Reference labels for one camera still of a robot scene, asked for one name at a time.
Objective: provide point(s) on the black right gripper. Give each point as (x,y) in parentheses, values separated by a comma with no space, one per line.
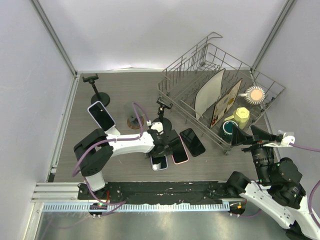
(260,138)

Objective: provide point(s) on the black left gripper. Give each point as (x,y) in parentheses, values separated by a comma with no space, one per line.
(154,155)

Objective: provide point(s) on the black round-base phone stand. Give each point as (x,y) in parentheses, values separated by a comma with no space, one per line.
(166,123)

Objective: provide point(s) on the phone with pink case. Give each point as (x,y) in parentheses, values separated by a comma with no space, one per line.
(179,154)

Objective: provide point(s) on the black phone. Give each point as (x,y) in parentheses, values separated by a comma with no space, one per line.
(192,142)

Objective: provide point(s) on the black clamp phone stand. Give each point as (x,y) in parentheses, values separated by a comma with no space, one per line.
(103,97)

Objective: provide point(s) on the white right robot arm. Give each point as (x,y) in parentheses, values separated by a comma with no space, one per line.
(278,191)

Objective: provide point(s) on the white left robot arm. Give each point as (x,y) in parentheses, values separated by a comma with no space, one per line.
(95,150)

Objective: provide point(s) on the wooden round phone stand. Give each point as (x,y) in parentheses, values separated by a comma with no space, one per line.
(133,123)

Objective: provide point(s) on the white phone stand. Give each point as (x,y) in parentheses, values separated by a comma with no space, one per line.
(112,131)

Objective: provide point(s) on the phone with lilac case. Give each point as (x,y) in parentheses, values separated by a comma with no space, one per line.
(101,116)

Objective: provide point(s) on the yellow mug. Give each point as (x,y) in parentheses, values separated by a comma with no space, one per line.
(241,116)

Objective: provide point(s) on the teal green mug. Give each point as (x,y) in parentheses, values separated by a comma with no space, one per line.
(226,130)

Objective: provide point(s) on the floral square plate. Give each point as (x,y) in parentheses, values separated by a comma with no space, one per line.
(225,103)

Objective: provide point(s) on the striped white mug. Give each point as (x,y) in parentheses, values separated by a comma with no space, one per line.
(254,95)

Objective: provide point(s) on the plain white square plate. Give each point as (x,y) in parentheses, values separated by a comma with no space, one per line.
(208,94)

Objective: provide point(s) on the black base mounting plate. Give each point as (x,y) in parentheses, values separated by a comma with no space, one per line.
(165,193)

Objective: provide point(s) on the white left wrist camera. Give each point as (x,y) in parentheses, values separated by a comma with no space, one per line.
(155,127)

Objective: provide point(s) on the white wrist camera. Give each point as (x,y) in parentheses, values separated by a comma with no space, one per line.
(284,139)
(155,127)

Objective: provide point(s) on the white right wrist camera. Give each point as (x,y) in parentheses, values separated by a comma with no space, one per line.
(284,139)

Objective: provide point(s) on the grey wire dish rack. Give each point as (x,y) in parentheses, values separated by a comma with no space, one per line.
(183,78)

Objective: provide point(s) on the white slotted cable duct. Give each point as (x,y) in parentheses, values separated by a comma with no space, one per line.
(91,207)

